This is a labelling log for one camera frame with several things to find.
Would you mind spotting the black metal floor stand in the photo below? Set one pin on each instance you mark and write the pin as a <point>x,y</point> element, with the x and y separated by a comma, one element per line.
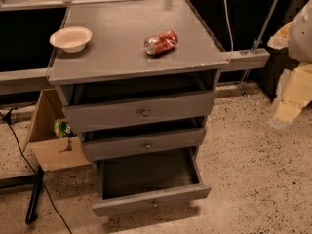
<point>36,181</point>

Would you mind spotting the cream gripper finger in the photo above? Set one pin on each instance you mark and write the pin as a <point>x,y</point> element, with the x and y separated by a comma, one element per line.
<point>294,92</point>
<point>280,39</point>

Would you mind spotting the grey drawer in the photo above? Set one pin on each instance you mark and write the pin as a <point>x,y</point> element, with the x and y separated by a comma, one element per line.
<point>134,145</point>
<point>149,180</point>
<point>101,116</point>

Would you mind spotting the white bowl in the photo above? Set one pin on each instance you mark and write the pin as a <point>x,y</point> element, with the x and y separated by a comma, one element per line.
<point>71,39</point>

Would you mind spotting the grey bottom drawer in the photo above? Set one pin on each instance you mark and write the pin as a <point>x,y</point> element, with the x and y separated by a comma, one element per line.
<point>149,180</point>

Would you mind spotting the diagonal metal rod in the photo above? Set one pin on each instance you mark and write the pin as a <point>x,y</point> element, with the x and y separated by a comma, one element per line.
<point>254,48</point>

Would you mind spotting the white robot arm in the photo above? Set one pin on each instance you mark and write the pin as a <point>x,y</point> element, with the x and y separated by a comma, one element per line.
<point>300,40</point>

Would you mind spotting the grey drawer cabinet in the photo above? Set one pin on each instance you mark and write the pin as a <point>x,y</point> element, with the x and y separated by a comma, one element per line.
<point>115,66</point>

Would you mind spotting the grey middle drawer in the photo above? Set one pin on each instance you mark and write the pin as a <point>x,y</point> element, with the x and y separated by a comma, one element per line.
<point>134,145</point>

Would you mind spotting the green chip bag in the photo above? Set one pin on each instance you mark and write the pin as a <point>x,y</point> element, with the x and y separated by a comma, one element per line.
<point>62,129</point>

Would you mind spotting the grey top drawer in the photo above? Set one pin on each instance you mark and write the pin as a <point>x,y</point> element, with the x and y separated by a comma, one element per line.
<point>101,116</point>

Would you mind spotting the grey metal rail frame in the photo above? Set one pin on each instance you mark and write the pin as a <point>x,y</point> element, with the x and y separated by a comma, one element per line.
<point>32,80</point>

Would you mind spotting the cardboard box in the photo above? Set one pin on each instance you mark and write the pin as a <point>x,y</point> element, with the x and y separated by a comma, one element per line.
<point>52,151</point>

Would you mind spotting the red coke can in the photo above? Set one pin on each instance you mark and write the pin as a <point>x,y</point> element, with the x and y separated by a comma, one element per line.
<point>162,42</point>

